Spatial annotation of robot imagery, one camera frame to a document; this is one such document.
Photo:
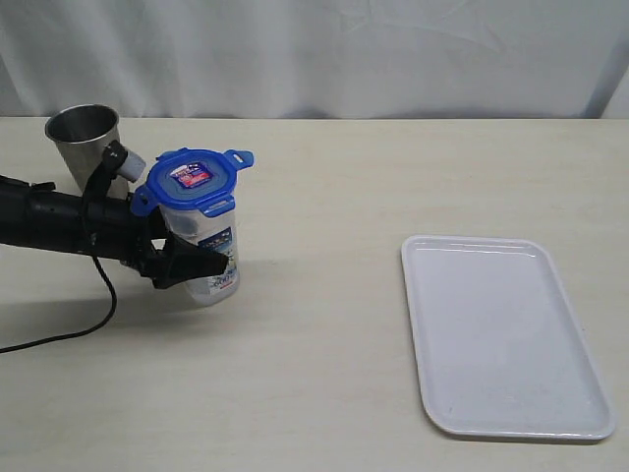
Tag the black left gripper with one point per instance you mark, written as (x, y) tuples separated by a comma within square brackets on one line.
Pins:
[(180, 261)]

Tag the blue plastic lid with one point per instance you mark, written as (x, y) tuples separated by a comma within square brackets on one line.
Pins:
[(192, 179)]

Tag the stainless steel cup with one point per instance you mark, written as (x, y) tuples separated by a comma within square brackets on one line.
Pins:
[(80, 134)]

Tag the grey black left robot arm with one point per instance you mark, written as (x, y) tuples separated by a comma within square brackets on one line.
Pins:
[(37, 216)]

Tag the white backdrop curtain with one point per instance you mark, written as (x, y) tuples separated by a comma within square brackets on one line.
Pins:
[(317, 59)]

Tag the white rectangular plastic tray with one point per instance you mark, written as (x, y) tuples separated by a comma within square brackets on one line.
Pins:
[(499, 350)]

